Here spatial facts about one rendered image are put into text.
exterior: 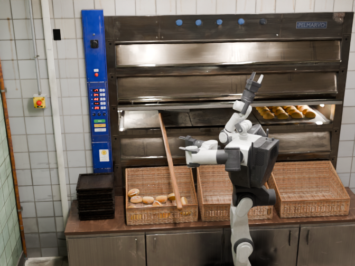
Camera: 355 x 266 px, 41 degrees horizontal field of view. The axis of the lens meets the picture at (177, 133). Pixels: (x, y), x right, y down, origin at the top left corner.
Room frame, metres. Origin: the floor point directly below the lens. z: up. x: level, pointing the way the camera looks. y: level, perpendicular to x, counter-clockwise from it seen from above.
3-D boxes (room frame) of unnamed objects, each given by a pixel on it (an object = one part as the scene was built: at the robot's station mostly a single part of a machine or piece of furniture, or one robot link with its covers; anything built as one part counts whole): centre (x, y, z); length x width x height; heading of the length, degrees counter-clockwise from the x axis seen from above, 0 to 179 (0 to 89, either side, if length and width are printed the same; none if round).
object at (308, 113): (4.27, -0.97, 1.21); 0.61 x 0.48 x 0.06; 4
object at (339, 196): (3.56, -1.06, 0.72); 0.56 x 0.49 x 0.28; 94
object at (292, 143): (3.78, -0.42, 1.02); 1.79 x 0.11 x 0.19; 94
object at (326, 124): (3.81, -0.42, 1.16); 1.80 x 0.06 x 0.04; 94
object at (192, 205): (3.48, 0.14, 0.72); 0.56 x 0.49 x 0.28; 95
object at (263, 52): (3.78, -0.42, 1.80); 1.79 x 0.11 x 0.19; 94
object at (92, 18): (4.63, 0.70, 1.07); 1.93 x 0.16 x 2.15; 4
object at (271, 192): (2.91, -0.51, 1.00); 0.28 x 0.13 x 0.18; 94
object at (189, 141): (3.12, -0.12, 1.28); 0.12 x 0.10 x 0.13; 59
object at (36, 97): (3.63, 1.07, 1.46); 0.10 x 0.07 x 0.10; 94
